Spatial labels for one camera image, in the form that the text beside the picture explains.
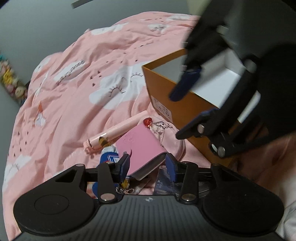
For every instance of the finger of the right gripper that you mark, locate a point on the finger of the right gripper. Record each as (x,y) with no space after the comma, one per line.
(188,79)
(205,124)

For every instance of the orange cardboard box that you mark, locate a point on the orange cardboard box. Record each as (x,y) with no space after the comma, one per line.
(218,78)

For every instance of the pink cloud-print bed quilt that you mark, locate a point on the pink cloud-print bed quilt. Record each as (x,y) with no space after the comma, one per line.
(75,94)

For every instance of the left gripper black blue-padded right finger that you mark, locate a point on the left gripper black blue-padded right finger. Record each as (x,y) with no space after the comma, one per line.
(185,173)

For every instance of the dark photo card pack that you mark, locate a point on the dark photo card pack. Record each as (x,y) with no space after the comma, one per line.
(164,186)

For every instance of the blue duck plush keychain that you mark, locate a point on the blue duck plush keychain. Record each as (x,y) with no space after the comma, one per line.
(109,156)

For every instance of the pink card holder wallet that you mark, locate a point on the pink card holder wallet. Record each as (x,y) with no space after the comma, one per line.
(146,151)

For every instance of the pink tube stick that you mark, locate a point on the pink tube stick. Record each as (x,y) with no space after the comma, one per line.
(95,143)

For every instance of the plush toy wall hanger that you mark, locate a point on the plush toy wall hanger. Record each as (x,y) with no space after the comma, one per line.
(11,83)

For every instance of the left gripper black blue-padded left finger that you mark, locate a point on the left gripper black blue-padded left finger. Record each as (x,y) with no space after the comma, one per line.
(109,175)

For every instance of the pink zip pouch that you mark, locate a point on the pink zip pouch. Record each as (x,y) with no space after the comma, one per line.
(165,132)

